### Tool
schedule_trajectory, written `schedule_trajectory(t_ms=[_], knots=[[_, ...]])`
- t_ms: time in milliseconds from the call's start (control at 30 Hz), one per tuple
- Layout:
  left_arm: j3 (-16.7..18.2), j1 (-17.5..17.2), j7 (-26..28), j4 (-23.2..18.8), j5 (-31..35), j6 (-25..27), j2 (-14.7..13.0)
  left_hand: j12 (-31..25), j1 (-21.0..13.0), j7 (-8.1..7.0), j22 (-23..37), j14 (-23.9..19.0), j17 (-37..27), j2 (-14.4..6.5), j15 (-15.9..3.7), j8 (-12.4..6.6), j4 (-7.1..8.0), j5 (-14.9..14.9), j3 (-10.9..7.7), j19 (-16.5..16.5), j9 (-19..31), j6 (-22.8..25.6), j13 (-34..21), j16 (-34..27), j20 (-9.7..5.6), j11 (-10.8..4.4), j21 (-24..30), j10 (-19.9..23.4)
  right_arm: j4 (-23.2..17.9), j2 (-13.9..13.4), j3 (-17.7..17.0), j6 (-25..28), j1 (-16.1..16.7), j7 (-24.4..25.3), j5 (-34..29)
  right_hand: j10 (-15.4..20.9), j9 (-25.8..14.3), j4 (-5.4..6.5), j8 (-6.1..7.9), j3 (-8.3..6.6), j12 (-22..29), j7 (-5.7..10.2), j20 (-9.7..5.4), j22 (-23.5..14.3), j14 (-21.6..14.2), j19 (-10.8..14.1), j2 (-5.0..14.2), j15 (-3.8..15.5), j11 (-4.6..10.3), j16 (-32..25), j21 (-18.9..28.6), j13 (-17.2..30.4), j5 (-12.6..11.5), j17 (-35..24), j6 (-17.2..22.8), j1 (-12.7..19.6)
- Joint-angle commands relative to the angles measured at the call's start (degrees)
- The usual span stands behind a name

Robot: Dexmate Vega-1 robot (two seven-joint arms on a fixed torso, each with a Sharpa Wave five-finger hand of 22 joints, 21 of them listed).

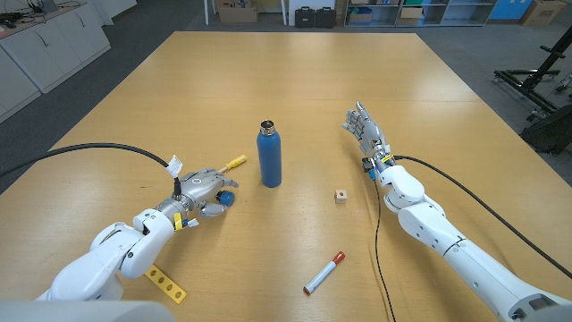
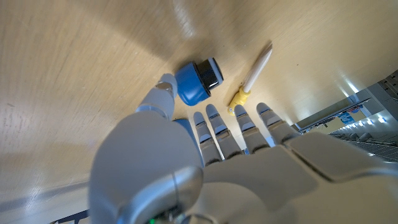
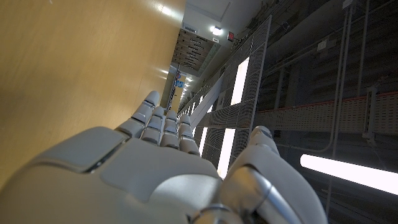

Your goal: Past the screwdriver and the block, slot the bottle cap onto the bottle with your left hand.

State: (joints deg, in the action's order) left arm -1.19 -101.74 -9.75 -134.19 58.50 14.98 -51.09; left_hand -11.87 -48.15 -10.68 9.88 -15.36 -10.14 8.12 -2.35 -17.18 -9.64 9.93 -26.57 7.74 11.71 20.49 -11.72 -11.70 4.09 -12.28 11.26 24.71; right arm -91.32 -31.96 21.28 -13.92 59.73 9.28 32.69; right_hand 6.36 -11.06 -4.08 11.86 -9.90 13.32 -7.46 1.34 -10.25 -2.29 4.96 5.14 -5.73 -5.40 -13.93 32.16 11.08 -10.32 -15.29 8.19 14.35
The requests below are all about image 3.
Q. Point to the brown slatted ceiling panel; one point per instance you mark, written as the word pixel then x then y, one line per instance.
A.
pixel 194 51

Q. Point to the long ceiling light tube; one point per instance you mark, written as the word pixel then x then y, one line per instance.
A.
pixel 348 174

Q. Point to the blue sign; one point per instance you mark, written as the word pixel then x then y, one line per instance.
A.
pixel 179 83

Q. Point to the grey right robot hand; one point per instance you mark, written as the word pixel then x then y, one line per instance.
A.
pixel 140 180

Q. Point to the round ceiling lamp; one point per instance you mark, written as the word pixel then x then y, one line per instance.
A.
pixel 216 30

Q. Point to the red lit sign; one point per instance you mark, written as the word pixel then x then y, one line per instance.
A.
pixel 230 36

